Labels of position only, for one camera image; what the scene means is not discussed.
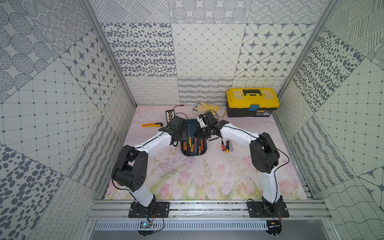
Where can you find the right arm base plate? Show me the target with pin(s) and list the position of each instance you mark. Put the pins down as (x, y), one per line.
(266, 210)

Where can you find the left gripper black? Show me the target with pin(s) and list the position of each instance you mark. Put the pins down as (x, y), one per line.
(179, 124)

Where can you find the yellow work gloves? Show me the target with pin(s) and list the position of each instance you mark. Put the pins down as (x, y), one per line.
(202, 108)

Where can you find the orange utility knife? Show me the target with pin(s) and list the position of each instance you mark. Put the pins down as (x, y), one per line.
(159, 124)

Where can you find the teal plastic storage tray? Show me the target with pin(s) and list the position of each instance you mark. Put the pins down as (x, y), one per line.
(191, 145)

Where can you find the aluminium rail frame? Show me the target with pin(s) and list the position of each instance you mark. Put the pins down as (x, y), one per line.
(207, 210)

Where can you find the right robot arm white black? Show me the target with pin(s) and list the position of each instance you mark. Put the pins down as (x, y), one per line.
(264, 154)

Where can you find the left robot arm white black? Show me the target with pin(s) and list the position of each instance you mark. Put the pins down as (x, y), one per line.
(130, 169)

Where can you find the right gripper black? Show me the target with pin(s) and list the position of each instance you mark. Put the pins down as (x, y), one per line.
(197, 134)

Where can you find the yellow black screwdriver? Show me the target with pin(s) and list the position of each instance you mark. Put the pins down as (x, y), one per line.
(227, 147)

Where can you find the yellow black toolbox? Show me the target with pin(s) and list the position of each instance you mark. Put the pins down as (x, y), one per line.
(251, 102)

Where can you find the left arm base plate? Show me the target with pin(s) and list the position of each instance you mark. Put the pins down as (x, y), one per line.
(155, 209)

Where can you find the red black screwdriver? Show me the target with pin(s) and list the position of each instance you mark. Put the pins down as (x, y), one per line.
(223, 145)

